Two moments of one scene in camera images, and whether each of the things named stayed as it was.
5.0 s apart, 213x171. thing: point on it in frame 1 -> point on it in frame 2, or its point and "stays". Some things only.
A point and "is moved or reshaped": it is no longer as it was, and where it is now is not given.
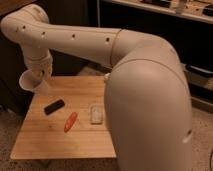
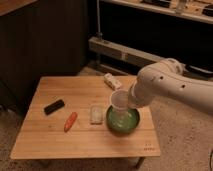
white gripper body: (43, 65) -> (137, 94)
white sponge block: (96, 115) stays
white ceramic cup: (31, 80) is moved or reshaped
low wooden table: (70, 120) stays
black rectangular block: (54, 106) stays
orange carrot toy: (70, 122) stays
